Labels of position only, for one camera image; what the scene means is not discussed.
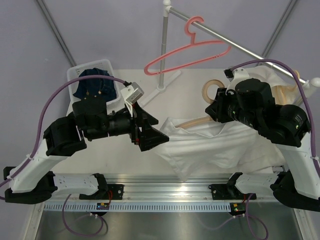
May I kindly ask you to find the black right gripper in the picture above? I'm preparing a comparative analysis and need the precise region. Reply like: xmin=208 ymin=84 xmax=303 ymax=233
xmin=206 ymin=86 xmax=261 ymax=131

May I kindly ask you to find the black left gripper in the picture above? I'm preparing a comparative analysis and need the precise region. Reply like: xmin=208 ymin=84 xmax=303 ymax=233
xmin=87 ymin=100 xmax=170 ymax=151

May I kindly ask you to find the beige hanger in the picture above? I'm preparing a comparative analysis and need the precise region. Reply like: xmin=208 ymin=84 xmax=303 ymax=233
xmin=175 ymin=79 xmax=225 ymax=129
xmin=269 ymin=69 xmax=302 ymax=101

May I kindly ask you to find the white satin garment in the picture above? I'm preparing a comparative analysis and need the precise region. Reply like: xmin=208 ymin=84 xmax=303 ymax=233
xmin=154 ymin=117 xmax=285 ymax=181

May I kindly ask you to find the dark blue denim skirt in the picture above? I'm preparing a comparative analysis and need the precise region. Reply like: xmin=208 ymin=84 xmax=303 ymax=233
xmin=73 ymin=78 xmax=117 ymax=103

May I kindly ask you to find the pink plastic hanger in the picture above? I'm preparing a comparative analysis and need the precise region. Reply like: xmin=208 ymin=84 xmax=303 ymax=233
xmin=144 ymin=15 xmax=232 ymax=76

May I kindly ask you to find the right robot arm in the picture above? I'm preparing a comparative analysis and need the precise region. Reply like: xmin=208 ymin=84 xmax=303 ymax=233
xmin=205 ymin=78 xmax=320 ymax=212

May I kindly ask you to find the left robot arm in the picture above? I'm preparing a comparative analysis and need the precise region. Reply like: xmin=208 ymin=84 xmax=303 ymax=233
xmin=3 ymin=97 xmax=169 ymax=205

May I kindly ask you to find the cream white garment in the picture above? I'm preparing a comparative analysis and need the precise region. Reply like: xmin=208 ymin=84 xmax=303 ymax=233
xmin=251 ymin=65 xmax=300 ymax=105

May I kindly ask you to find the white plastic basket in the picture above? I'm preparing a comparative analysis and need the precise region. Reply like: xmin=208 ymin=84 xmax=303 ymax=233
xmin=67 ymin=59 xmax=123 ymax=109

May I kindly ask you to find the silver clothes rack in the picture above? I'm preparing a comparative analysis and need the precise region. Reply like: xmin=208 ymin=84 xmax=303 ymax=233
xmin=142 ymin=0 xmax=320 ymax=106

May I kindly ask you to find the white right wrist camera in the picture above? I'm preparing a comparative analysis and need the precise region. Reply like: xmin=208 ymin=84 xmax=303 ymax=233
xmin=224 ymin=67 xmax=250 ymax=92

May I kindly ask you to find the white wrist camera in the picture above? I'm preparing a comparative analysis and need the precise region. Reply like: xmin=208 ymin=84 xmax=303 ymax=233
xmin=120 ymin=81 xmax=144 ymax=112
xmin=224 ymin=67 xmax=250 ymax=92

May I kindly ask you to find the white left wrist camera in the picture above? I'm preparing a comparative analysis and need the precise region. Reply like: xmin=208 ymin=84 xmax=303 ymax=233
xmin=120 ymin=81 xmax=144 ymax=112

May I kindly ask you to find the aluminium mounting rail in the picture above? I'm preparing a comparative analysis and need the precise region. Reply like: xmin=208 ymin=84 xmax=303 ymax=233
xmin=32 ymin=164 xmax=305 ymax=203

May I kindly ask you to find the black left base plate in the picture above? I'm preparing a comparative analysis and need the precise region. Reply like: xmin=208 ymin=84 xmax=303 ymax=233
xmin=79 ymin=183 xmax=125 ymax=201

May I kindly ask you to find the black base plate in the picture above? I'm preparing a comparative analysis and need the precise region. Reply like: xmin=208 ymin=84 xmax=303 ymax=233
xmin=208 ymin=183 xmax=250 ymax=200
xmin=79 ymin=183 xmax=125 ymax=201

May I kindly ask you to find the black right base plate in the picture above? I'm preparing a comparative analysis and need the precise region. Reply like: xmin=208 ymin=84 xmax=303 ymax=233
xmin=208 ymin=183 xmax=250 ymax=200

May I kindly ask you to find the white slotted cable duct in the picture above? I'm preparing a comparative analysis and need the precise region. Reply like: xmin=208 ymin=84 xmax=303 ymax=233
xmin=44 ymin=201 xmax=231 ymax=213

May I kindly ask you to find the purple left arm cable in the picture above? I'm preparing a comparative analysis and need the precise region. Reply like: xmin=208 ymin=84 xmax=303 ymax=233
xmin=0 ymin=76 xmax=131 ymax=237

